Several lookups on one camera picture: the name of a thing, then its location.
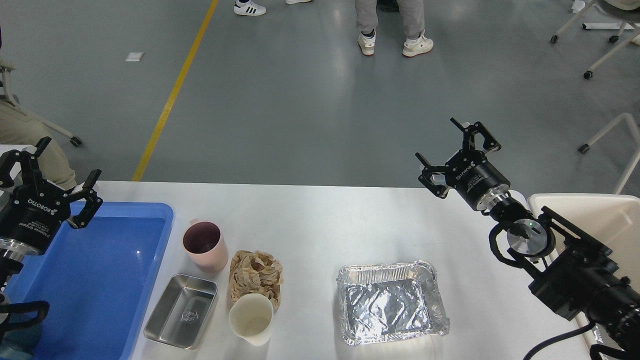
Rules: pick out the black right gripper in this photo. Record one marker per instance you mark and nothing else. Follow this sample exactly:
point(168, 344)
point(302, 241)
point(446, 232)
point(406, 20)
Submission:
point(468, 171)

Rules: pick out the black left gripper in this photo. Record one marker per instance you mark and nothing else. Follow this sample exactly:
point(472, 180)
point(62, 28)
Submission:
point(36, 209)

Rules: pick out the pink mug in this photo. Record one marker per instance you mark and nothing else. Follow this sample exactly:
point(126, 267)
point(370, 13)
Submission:
point(205, 245)

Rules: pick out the stainless steel tray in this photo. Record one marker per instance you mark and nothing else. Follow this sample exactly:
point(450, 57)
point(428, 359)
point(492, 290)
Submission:
point(180, 316)

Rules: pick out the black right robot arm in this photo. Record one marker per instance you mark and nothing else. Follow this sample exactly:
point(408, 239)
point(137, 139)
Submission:
point(572, 272)

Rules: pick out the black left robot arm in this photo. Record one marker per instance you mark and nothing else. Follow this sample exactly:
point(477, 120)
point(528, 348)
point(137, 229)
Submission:
point(21, 319)

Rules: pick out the person in black sweater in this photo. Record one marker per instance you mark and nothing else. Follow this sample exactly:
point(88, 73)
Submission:
point(18, 128)

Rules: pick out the blue plastic tray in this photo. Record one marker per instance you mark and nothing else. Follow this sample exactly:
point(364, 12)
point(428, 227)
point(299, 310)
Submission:
point(98, 281)

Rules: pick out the white chair leg right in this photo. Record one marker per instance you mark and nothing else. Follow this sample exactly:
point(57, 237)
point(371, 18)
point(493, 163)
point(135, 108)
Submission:
point(629, 144)

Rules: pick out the white paper scrap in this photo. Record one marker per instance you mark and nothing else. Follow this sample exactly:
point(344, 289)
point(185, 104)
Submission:
point(134, 57)

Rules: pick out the beige plastic bin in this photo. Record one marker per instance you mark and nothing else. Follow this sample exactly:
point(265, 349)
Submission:
point(612, 219)

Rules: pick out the aluminium foil container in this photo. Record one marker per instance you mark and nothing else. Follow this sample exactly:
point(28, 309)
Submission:
point(390, 302)

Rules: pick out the crumpled brown paper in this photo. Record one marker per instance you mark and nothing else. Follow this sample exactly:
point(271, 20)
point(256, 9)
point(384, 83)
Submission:
point(256, 272)

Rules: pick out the white paper cup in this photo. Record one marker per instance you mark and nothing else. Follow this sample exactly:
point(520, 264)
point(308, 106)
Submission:
point(250, 318)

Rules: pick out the person with striped sneakers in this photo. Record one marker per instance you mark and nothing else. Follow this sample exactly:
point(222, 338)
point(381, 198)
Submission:
point(248, 8)

